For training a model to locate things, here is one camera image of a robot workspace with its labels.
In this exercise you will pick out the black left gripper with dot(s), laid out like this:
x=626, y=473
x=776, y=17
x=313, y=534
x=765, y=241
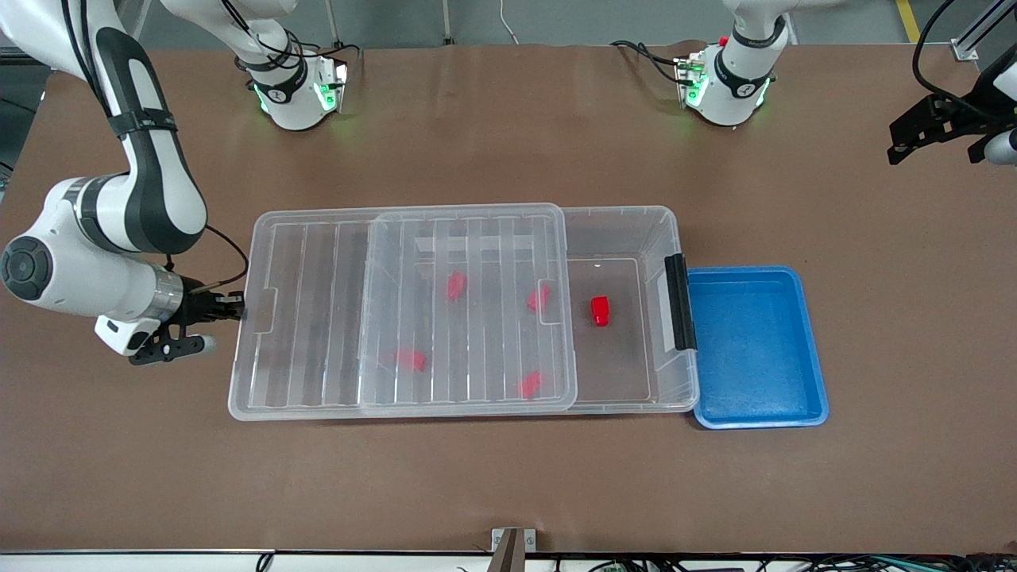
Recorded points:
x=953, y=116

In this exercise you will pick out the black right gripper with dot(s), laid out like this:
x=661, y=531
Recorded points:
x=196, y=307

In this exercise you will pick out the clear ribbed plastic lid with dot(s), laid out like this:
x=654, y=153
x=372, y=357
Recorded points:
x=318, y=318

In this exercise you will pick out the red toy block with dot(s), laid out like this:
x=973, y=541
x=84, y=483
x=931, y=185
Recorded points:
x=411, y=360
x=539, y=298
x=456, y=285
x=600, y=311
x=531, y=384

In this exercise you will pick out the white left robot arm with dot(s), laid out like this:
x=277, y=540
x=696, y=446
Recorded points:
x=731, y=79

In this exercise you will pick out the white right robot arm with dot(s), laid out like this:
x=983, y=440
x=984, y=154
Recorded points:
x=151, y=199

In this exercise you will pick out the clear plastic storage box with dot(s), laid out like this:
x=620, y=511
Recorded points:
x=636, y=357

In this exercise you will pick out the brown paper table cover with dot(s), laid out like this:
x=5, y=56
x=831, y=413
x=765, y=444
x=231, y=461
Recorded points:
x=159, y=477

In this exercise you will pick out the blue plastic tray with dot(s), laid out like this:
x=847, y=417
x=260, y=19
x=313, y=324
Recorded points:
x=755, y=357

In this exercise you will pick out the aluminium frame profile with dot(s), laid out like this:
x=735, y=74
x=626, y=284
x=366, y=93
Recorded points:
x=20, y=57
x=973, y=36

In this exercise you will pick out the white table edge rail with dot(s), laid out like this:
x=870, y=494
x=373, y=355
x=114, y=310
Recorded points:
x=119, y=562

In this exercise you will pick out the thin metal post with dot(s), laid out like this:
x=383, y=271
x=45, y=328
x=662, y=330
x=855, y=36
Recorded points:
x=333, y=24
x=448, y=24

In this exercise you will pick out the dark camera stand post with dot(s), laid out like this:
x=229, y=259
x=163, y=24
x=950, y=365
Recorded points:
x=508, y=556

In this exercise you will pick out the small metal bracket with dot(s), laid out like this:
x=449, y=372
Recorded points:
x=531, y=540

